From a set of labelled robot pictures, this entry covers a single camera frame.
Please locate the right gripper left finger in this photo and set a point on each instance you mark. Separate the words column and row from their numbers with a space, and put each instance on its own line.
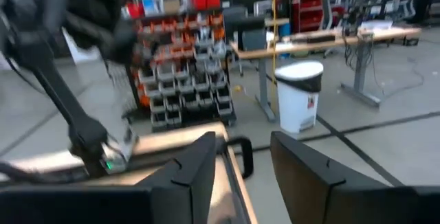
column 185, row 189

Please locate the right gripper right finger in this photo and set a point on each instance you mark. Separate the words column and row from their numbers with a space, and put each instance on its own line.
column 309, row 189

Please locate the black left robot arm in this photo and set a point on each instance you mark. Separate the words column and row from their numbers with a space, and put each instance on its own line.
column 51, row 90

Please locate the white trash can black liner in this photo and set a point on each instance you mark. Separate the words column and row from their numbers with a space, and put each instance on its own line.
column 299, row 97

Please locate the parts bin rack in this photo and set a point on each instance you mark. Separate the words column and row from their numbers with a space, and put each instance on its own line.
column 185, row 73

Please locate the wooden desk grey legs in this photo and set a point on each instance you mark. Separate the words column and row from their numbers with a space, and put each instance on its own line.
column 309, row 45

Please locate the cluttered workbench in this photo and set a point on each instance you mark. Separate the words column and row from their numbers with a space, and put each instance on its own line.
column 395, row 0

